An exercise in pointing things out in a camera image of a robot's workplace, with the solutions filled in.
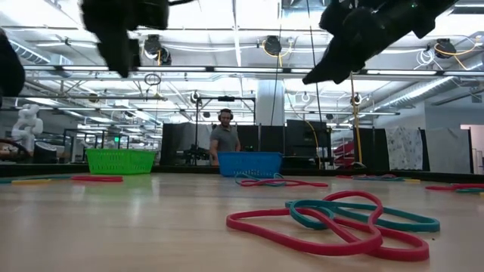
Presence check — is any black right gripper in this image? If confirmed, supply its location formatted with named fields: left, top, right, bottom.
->
left=302, top=0, right=458, bottom=85

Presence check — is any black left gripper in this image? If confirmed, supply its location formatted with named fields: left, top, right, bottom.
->
left=81, top=0, right=169, bottom=79

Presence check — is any red rubber band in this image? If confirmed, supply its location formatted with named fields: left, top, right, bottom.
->
left=424, top=183, right=484, bottom=191
left=225, top=190, right=431, bottom=262
left=335, top=173, right=398, bottom=181
left=70, top=175, right=125, bottom=184
left=240, top=178, right=330, bottom=189

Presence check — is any long ceiling light bar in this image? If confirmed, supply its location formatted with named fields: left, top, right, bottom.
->
left=22, top=64, right=484, bottom=78

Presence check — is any white building column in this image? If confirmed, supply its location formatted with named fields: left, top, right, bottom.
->
left=256, top=78, right=286, bottom=128

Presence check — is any black partition panel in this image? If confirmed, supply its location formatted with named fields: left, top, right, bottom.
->
left=160, top=122, right=213, bottom=166
left=236, top=124, right=287, bottom=154
left=353, top=127, right=390, bottom=172
left=285, top=119, right=333, bottom=170

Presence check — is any red rack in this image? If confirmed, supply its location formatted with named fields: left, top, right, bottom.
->
left=332, top=141, right=357, bottom=170

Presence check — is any green plastic basket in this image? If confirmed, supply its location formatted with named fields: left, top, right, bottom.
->
left=85, top=148, right=157, bottom=175

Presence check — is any white floral cloth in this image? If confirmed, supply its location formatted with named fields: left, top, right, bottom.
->
left=384, top=125, right=425, bottom=172

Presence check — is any white robot figure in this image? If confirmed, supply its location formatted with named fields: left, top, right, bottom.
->
left=10, top=103, right=45, bottom=154

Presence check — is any black bin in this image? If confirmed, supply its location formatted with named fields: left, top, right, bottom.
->
left=33, top=141, right=58, bottom=165

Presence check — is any person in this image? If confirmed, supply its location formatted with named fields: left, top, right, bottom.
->
left=209, top=108, right=242, bottom=167

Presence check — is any grey hanging cloth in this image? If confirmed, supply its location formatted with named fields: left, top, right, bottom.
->
left=423, top=126, right=473, bottom=175

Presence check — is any blue plastic basket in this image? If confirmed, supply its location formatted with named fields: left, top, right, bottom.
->
left=217, top=151, right=284, bottom=178

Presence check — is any black ceiling cable reel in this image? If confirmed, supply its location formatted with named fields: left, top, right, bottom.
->
left=262, top=34, right=284, bottom=57
left=142, top=33, right=173, bottom=66
left=433, top=38, right=458, bottom=60

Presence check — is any hanging black cable loop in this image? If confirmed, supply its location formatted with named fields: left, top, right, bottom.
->
left=144, top=72, right=163, bottom=87

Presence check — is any black workstation frame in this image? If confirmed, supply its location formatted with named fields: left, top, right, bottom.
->
left=62, top=128, right=130, bottom=164

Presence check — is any black camera stand rig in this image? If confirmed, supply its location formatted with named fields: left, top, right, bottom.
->
left=184, top=95, right=257, bottom=164

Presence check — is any black aluminium table frame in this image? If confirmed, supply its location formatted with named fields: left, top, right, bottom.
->
left=0, top=161, right=484, bottom=186

